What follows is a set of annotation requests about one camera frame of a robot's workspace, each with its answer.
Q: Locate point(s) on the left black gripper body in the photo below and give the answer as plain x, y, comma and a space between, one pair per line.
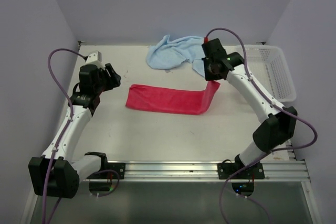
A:
98, 87

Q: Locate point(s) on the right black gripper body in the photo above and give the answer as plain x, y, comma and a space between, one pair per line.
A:
220, 77

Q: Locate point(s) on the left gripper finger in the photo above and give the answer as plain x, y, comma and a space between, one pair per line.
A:
108, 70
111, 81

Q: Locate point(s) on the red towel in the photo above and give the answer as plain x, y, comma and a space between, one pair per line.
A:
165, 100

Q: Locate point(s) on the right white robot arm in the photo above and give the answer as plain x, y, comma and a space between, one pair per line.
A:
276, 126

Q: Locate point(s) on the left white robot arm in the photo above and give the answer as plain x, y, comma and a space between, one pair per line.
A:
81, 109

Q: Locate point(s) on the light blue towel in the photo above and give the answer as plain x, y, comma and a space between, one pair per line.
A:
168, 54

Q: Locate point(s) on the white plastic basket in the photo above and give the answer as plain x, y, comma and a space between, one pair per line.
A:
269, 66

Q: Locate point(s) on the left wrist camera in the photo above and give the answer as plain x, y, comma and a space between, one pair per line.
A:
95, 58

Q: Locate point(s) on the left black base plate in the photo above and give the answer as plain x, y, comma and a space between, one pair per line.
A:
116, 170

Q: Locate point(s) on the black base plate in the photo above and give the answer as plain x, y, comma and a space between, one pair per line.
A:
226, 169
116, 170

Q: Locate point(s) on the aluminium mounting rail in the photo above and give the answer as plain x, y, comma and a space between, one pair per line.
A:
170, 170

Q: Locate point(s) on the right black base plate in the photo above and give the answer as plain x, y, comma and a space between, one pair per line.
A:
226, 169

